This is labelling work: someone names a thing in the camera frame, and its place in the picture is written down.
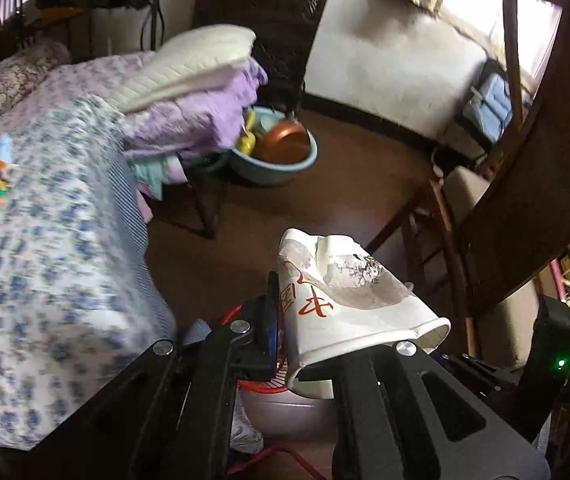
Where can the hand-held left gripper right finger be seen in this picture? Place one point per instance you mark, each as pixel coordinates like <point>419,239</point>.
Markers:
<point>365,375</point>

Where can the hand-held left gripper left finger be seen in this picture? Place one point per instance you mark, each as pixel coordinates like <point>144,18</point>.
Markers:
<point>271,330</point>

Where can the red trash basket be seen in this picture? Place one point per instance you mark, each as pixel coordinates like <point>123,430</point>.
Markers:
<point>260,385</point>

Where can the white printed paper package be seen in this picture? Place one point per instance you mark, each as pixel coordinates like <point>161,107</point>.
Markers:
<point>355,310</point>

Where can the dark wooden chair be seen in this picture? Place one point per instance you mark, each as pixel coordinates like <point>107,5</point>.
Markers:
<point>430,240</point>

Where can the blue plastic basin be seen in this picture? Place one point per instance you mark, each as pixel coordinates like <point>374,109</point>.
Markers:
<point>275,172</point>

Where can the yellow plastic scoop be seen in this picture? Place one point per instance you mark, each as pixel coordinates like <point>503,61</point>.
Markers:
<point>246,140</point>

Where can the teal cloth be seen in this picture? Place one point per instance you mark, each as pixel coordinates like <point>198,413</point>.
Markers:
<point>157,172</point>

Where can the purple blanket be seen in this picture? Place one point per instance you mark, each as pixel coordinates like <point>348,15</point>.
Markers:
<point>200,115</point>

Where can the blue bag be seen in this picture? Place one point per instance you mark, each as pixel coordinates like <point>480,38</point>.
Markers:
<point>490,105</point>

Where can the white quilted pillow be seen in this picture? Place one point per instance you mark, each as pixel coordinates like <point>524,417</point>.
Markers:
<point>190,62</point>

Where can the folded floral quilt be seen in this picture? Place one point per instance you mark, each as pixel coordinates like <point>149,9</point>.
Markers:
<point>5,80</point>

